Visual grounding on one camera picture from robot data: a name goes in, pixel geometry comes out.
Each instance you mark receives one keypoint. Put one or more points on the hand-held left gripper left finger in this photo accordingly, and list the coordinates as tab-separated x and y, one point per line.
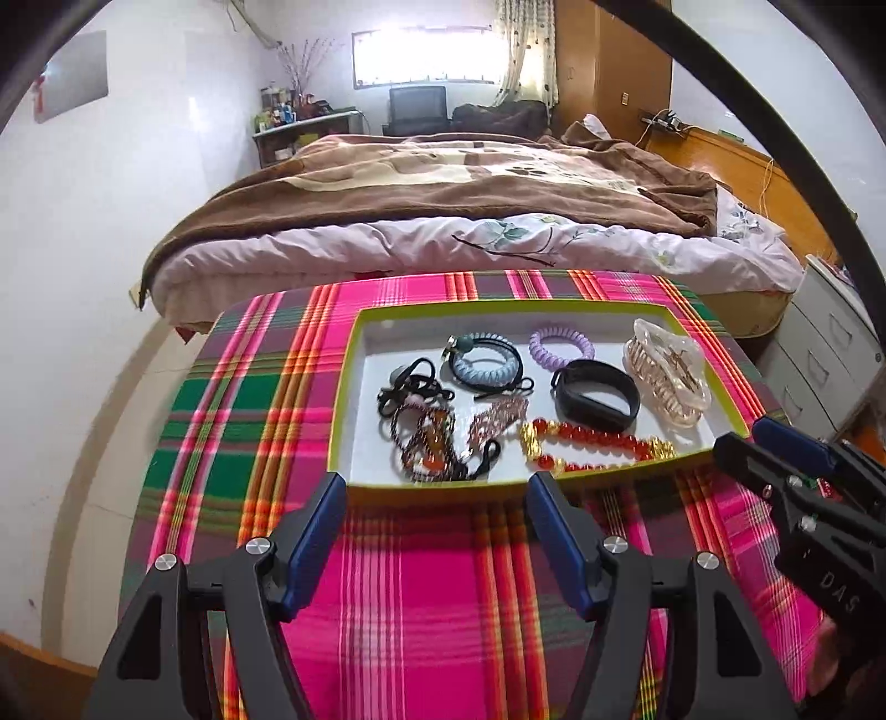
315	547

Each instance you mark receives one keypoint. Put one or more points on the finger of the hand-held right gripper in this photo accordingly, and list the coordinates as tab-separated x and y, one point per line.
789	443
761	467

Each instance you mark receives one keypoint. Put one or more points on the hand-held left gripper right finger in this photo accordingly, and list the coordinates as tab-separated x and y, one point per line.
561	547

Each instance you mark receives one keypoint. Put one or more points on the yellow-green shallow box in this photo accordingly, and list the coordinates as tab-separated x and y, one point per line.
377	464

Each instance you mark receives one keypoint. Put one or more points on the black wristband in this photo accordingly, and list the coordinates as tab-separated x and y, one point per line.
595	405

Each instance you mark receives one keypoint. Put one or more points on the white drawer cabinet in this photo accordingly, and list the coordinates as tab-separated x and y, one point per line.
824	332

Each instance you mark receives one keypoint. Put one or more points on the clear hair claw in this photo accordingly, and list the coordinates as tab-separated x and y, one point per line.
668	374

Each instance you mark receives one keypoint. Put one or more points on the wooden headboard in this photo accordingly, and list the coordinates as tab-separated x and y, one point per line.
727	166

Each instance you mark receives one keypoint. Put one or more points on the bed with brown blanket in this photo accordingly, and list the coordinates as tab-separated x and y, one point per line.
387	183

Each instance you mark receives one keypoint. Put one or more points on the white pillow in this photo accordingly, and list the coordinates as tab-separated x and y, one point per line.
588	128

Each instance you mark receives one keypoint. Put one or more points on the grey side desk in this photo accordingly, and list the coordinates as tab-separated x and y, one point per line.
304	128

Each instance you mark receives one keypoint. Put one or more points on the wooden wardrobe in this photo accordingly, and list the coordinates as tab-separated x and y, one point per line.
609	55

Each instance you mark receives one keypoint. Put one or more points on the row of bottles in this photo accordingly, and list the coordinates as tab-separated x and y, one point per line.
284	111

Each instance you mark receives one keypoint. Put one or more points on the black television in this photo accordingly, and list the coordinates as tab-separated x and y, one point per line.
417	107

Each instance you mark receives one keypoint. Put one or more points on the patterned curtain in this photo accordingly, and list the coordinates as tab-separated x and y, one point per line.
526	48

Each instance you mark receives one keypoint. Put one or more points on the dried branches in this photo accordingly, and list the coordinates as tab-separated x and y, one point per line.
304	66

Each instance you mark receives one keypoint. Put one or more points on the window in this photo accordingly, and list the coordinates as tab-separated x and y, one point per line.
429	59

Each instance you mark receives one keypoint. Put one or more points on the white wall poster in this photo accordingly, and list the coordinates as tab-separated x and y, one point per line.
73	76

